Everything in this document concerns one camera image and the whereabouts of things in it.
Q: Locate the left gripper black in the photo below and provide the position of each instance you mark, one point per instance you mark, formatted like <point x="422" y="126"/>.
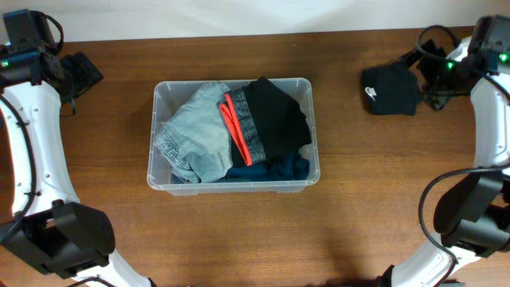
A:
<point x="80" y="73"/>

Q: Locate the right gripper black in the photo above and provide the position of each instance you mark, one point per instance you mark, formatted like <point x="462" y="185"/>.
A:
<point x="437" y="99"/>

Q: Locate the black shirt white logo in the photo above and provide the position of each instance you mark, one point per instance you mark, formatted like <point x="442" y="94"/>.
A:
<point x="391" y="89"/>

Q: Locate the light blue jeans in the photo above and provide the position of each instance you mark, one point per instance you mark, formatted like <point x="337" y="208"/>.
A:
<point x="195" y="140"/>

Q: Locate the teal blue shirt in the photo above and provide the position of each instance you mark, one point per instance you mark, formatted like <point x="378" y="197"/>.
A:
<point x="291" y="167"/>

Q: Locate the black shorts red waistband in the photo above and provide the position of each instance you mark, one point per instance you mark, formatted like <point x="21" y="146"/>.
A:
<point x="264" y="122"/>

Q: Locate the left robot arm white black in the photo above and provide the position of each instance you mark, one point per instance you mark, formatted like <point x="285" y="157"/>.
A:
<point x="51" y="230"/>

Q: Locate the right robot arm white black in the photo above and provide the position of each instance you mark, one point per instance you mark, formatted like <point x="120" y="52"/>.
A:
<point x="456" y="211"/>

